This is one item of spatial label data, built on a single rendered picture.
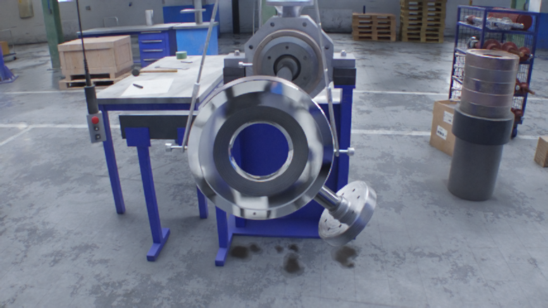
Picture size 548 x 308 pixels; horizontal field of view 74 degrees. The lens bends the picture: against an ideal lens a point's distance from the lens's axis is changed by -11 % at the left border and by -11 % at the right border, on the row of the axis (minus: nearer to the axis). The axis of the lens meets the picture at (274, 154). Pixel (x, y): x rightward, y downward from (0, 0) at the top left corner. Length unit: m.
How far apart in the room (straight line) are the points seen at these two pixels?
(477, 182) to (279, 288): 1.71
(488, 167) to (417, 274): 1.12
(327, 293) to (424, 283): 0.54
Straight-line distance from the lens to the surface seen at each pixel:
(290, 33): 2.10
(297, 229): 2.64
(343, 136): 2.35
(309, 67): 2.08
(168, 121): 2.17
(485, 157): 3.13
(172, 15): 13.03
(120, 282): 2.42
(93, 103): 1.75
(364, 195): 1.11
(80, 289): 2.45
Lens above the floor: 1.49
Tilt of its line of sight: 23 degrees down
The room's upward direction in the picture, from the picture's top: 1 degrees counter-clockwise
